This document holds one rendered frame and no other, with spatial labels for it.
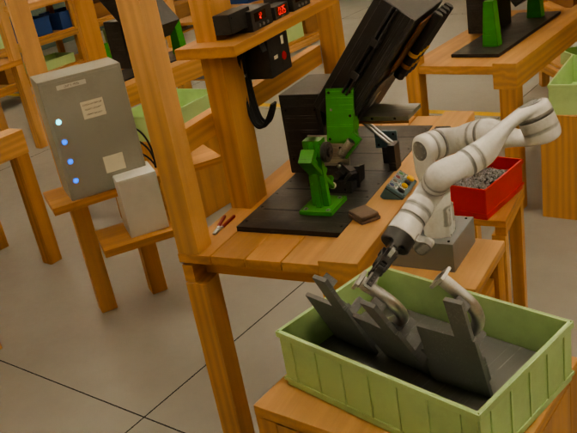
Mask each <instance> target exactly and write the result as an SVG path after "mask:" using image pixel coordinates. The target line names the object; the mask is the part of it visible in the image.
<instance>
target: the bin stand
mask: <svg viewBox="0 0 577 433"><path fill-rule="evenodd" d="M524 189H525V186H524V185H523V188H522V189H521V190H520V191H519V192H518V193H517V194H516V195H515V196H513V197H512V198H511V199H510V200H509V201H508V202H507V203H506V204H504V205H503V206H502V207H501V208H500V209H499V210H498V211H497V212H496V213H495V214H494V215H493V216H492V217H491V218H490V219H489V220H487V221H486V220H481V219H476V218H474V228H475V225H476V226H492V227H495V230H494V232H493V234H492V240H498V241H505V253H504V254H503V257H504V272H505V287H506V302H511V303H512V291H511V274H510V258H509V242H508V231H509V234H510V251H511V267H512V284H513V303H514V304H517V305H520V306H523V307H527V308H528V301H527V282H526V262H525V224H524V204H523V200H524V198H525V190H524Z"/></svg>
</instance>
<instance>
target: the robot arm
mask: <svg viewBox="0 0 577 433"><path fill-rule="evenodd" d="M516 126H519V128H520V129H517V128H515V127H516ZM561 133H562V128H561V125H560V123H559V120H558V118H557V117H556V113H555V111H554V108H553V106H552V105H551V103H550V101H549V100H548V99H547V98H537V99H533V100H532V101H528V102H526V103H525V104H523V105H522V106H520V107H518V108H517V109H516V110H514V111H513V112H512V113H510V114H509V115H508V116H506V118H504V119H503V120H502V121H500V120H497V119H492V118H485V119H478V120H474V121H471V122H468V123H465V124H463V125H461V126H458V127H451V128H437V129H433V130H431V131H427V132H424V133H422V134H420V135H417V136H416V137H414V139H413V142H412V154H413V159H414V164H415V170H416V176H417V178H418V180H419V183H418V185H417V187H416V189H415V191H414V192H413V193H412V195H410V196H409V198H408V199H407V200H406V202H405V203H404V205H403V206H402V208H401V209H400V211H399V212H398V214H397V215H396V216H395V217H394V218H393V219H392V221H391V222H390V224H389V225H388V227H387V228H386V230H385V232H384V233H383V235H382V236H381V240H382V242H383V243H384V244H385V245H386V248H385V247H383V248H382V249H381V250H380V252H379V253H378V257H377V258H376V260H375V261H374V262H373V264H372V268H371V270H370V271H369V272H368V276H367V280H366V281H365V283H364V284H363V286H364V287H365V288H367V289H368V290H371V289H372V288H373V287H374V286H375V284H376V282H377V281H378V279H379V277H382V275H383V273H384V272H386V271H387V270H388V269H389V267H390V266H391V264H392V262H394V261H395V260H396V258H397V257H398V254H401V255H406V254H408V253H409V251H410V250H411V248H412V247H413V248H414V251H415V252H416V253H418V254H419V255H421V256H423V255H425V254H426V253H428V252H429V251H430V250H431V249H432V247H433V245H434V240H433V239H432V238H434V239H440V238H445V237H451V236H452V234H453V232H454V230H455V229H456V228H455V217H454V207H453V202H452V201H451V193H450V187H451V186H452V185H453V184H455V183H456V182H458V181H459V180H462V179H463V178H464V179H466V178H469V177H471V176H472V175H474V174H476V173H478V172H480V171H481V170H483V169H485V168H486V167H487V166H489V165H490V164H491V163H492V162H493V161H494V160H495V159H496V157H497V156H498V155H499V153H500V152H501V149H505V148H512V147H527V146H537V145H541V144H546V143H550V142H552V141H554V140H556V139H557V138H558V137H559V136H560V135H561ZM454 153H455V154H454ZM452 154H453V155H452ZM436 161H437V162H436ZM422 230H424V234H425V235H426V236H427V237H426V236H421V235H420V234H421V232H422Z"/></svg>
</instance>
